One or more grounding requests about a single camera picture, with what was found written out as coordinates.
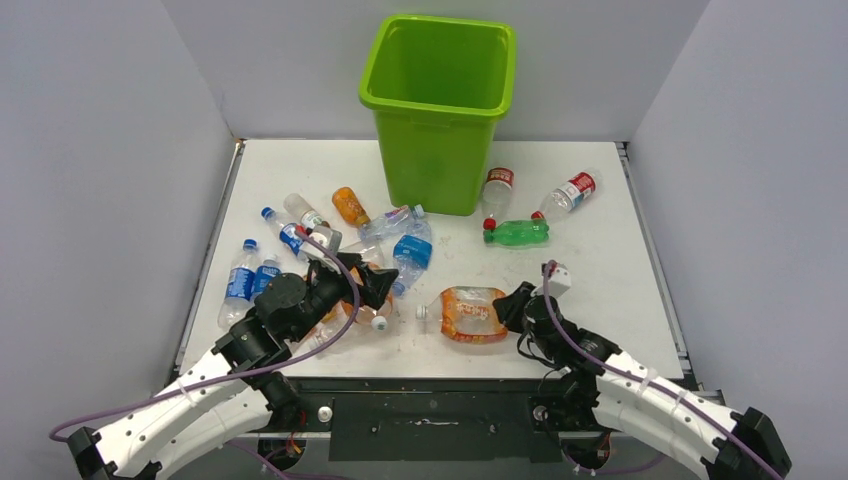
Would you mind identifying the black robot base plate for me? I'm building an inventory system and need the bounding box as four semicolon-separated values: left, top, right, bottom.
257;376;608;463

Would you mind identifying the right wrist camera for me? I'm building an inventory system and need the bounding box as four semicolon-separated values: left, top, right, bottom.
541;261;572;298

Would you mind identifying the crushed light blue label bottle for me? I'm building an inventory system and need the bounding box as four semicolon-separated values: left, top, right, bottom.
392;220;433;298

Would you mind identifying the green plastic bottle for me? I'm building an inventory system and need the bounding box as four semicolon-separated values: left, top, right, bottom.
483;219;550;248

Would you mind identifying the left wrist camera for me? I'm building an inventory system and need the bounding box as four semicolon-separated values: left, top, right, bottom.
298;225;342;268

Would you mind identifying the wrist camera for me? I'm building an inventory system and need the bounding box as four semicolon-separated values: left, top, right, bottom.
541;261;572;298
298;225;342;268

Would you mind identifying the red label bottle near bin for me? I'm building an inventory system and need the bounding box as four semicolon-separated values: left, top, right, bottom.
481;167;515;231

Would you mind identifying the blue cap water bottle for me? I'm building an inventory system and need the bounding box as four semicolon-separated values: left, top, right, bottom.
217;238;259;330

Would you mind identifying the large orange label bottle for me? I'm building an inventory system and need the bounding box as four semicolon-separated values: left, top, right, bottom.
340;262;394;331

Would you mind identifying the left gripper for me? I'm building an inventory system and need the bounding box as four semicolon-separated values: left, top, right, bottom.
287;252;397;342

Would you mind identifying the white cap blue label bottle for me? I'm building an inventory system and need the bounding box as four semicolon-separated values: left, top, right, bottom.
250;254;282;302

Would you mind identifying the clear jar silver lid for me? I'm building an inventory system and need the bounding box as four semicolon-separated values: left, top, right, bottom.
340;239;387;268

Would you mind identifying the crushed purple label clear bottle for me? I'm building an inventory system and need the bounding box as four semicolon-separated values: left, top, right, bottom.
358;204;426;241

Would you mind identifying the blue label water bottle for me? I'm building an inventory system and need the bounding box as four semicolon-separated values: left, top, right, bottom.
261;206;310;261

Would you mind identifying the green plastic bin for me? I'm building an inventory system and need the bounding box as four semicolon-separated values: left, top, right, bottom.
358;14;517;216

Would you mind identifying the red label bottle far right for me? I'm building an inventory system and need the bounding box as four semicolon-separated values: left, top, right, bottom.
531;168;602;223

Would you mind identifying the small orange juice bottle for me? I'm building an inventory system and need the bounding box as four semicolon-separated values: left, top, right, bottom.
331;186;371;228

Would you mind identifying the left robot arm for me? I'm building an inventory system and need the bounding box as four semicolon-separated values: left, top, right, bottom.
66;253;399;479

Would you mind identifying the coffee bottle green cap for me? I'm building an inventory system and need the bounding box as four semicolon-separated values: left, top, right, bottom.
284;193;330;229

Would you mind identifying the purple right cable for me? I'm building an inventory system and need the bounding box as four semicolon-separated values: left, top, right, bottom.
541;261;786;480

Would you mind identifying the crushed orange label bottle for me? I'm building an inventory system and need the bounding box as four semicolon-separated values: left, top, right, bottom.
415;286;509;344

